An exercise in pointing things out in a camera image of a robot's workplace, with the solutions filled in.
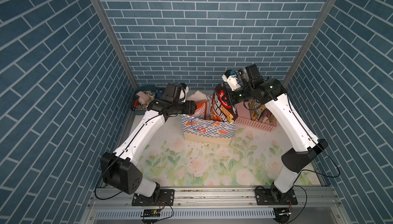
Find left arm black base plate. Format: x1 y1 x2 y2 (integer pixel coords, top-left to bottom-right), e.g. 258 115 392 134
132 189 175 207

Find aluminium mounting rail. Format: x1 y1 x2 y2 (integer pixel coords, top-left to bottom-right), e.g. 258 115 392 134
81 186 350 224

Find white checkered paper bag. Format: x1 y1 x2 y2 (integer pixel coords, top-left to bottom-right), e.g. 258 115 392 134
181 90 236 146

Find pink perforated plastic basket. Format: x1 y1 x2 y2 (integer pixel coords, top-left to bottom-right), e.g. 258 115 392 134
236 100 278 132

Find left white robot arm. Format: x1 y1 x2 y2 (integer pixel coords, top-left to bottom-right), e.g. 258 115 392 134
100 100 197 199

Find yellow green condiment packet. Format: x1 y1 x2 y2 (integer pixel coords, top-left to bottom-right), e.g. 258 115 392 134
262 109 277 127

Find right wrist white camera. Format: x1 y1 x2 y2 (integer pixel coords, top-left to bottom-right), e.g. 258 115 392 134
222 64 265 91

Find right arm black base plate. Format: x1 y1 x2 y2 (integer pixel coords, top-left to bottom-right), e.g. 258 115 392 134
254 186 298 206

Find teal stationery tray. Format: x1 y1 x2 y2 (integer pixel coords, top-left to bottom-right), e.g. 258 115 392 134
131 86 158 115

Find dark red condiment packet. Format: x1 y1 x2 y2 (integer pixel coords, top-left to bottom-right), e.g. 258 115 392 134
210 83 237 123

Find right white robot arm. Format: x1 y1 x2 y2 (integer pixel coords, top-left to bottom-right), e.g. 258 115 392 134
222 76 328 194

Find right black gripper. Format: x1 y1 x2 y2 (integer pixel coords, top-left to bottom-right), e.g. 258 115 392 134
219 88 251 106

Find floral table mat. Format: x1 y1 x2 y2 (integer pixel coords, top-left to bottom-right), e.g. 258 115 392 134
122 90 321 186

